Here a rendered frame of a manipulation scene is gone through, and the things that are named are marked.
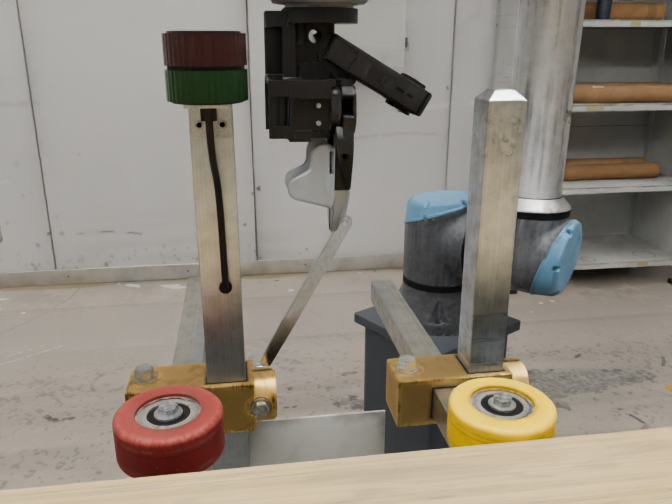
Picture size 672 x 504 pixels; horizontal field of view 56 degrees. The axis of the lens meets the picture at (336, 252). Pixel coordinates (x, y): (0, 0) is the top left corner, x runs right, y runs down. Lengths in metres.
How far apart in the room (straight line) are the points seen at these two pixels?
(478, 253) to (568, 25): 0.67
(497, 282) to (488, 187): 0.09
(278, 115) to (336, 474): 0.33
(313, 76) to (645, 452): 0.41
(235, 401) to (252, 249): 2.75
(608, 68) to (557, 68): 2.49
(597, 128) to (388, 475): 3.34
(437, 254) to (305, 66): 0.73
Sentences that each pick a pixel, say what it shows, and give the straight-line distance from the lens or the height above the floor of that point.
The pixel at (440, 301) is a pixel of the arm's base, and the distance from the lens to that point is 1.31.
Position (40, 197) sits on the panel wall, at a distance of 3.40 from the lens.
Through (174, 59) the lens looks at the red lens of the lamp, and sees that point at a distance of 0.48.
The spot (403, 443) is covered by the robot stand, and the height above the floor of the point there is 0.35.
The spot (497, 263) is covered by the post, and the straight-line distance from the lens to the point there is 0.61.
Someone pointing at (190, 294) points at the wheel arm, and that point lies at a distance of 0.84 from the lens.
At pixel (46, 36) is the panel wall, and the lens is 3.29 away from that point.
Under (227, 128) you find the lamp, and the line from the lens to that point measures 0.53.
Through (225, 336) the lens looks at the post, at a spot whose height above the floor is 0.92.
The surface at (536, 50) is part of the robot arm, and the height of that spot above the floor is 1.15.
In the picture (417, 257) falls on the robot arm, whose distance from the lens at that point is 1.29.
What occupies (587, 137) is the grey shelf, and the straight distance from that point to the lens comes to 3.67.
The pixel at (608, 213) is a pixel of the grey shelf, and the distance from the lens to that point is 3.84.
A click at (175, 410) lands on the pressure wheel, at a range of 0.50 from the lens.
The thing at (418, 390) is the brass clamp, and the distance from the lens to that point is 0.63.
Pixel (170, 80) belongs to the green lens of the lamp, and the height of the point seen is 1.14.
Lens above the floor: 1.17
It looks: 18 degrees down
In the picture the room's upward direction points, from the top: straight up
